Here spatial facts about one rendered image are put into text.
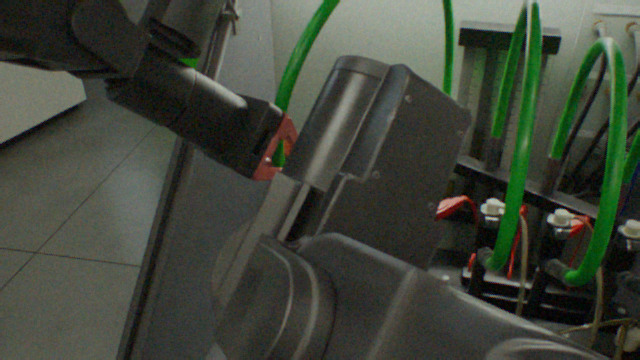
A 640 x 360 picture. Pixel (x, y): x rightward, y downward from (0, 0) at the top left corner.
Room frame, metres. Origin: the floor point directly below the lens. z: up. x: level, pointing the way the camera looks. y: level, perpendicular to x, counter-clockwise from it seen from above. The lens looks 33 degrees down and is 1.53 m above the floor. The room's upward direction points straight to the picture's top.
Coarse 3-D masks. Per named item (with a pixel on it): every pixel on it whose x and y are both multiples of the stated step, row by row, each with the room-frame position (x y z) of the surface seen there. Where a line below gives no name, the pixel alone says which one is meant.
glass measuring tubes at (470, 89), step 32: (480, 32) 0.77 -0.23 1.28; (512, 32) 0.75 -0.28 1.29; (544, 32) 0.75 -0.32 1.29; (480, 64) 0.79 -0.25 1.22; (544, 64) 0.75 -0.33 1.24; (480, 96) 0.77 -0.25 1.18; (512, 96) 0.76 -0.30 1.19; (480, 128) 0.76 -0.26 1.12; (512, 128) 0.77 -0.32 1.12; (512, 160) 0.75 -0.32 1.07; (448, 192) 0.77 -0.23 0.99
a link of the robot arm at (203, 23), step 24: (96, 0) 0.36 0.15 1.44; (144, 0) 0.41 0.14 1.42; (168, 0) 0.43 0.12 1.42; (192, 0) 0.43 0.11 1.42; (216, 0) 0.45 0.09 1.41; (72, 24) 0.34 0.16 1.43; (96, 24) 0.35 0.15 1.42; (120, 24) 0.36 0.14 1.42; (144, 24) 0.39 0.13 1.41; (168, 24) 0.41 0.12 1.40; (192, 24) 0.42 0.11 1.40; (96, 48) 0.34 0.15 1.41; (120, 48) 0.36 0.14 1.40; (144, 48) 0.37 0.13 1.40; (192, 48) 0.43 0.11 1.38; (72, 72) 0.39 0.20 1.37; (96, 72) 0.38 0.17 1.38; (120, 72) 0.35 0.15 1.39
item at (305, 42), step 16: (336, 0) 0.51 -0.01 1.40; (448, 0) 0.70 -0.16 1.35; (320, 16) 0.49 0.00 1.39; (448, 16) 0.71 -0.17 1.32; (304, 32) 0.48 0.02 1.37; (448, 32) 0.71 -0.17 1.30; (304, 48) 0.47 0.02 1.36; (448, 48) 0.72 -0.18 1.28; (288, 64) 0.46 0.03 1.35; (448, 64) 0.72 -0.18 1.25; (288, 80) 0.45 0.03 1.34; (448, 80) 0.73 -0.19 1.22; (288, 96) 0.45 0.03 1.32; (272, 160) 0.44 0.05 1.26
